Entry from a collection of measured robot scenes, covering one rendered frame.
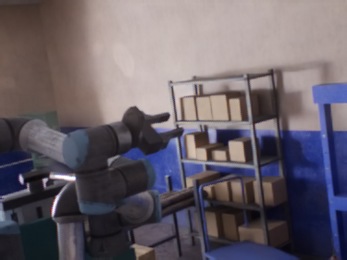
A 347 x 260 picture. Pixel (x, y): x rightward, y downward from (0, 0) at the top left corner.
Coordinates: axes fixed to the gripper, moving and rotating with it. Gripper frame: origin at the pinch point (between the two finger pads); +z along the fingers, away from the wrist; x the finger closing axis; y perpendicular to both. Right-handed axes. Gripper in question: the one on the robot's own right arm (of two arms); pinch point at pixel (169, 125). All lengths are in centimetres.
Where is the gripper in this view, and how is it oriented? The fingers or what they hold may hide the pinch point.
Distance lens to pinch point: 159.3
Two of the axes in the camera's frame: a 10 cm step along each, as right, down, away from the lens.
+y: -3.2, 7.4, 6.0
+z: 7.5, -1.9, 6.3
